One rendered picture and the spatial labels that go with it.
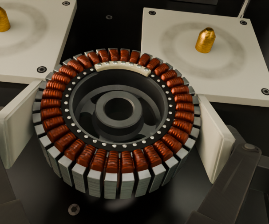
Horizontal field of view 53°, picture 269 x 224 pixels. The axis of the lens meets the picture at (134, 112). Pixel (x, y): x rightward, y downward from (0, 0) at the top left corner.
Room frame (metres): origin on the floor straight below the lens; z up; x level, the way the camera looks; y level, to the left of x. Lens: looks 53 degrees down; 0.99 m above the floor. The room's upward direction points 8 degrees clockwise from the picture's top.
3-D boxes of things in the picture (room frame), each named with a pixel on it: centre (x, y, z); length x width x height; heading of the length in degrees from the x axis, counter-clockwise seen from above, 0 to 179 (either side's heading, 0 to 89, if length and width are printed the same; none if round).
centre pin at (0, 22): (0.25, 0.17, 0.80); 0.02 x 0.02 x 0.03
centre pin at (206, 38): (0.27, -0.07, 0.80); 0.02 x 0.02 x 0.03
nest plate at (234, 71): (0.27, -0.07, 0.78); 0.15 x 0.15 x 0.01; 4
